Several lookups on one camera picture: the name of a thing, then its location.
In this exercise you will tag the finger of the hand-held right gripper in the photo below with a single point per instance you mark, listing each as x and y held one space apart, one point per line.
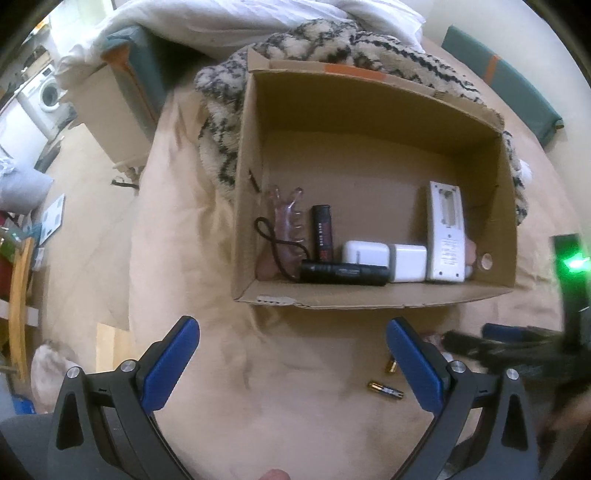
508 332
471 346

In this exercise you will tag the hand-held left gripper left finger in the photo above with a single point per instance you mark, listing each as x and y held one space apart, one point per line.
171 364

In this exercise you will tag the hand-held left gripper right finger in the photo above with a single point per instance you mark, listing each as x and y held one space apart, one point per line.
415 369

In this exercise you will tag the white remote control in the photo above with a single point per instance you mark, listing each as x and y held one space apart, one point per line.
445 258

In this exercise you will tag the white earbuds case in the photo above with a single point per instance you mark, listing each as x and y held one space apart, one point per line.
364 253

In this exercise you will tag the pink transparent hair claw clip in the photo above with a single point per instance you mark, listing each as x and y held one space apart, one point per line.
287 221

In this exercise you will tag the brown cardboard box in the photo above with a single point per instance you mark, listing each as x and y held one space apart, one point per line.
369 161

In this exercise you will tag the gold and black battery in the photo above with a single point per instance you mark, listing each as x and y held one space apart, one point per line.
385 390
392 366

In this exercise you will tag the beige bedsheet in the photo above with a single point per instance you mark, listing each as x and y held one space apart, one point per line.
207 323

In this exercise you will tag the flat cardboard piece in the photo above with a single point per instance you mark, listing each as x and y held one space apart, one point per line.
113 346

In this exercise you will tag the small pink and white object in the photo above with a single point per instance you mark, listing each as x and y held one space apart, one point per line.
471 251

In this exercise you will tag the white cube charger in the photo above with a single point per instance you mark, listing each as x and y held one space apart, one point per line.
408 263

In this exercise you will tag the white plastic bag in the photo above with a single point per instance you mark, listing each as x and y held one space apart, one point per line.
46 369

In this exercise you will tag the wooden chair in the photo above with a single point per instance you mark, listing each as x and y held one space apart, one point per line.
18 314

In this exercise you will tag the black tube with red print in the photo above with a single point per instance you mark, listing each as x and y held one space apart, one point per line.
322 230

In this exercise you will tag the white floor scale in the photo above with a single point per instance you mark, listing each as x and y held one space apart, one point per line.
51 219

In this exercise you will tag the white cloth bag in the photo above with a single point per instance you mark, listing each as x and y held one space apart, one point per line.
23 184

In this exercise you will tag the beige wooden cabinet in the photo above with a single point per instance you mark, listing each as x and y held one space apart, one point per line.
101 120

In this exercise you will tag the white washing machine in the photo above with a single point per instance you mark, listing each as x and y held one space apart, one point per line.
46 94

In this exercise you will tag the black and cream patterned blanket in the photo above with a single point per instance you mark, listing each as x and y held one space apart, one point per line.
323 41

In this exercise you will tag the white duvet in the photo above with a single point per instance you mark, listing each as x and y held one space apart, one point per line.
207 23

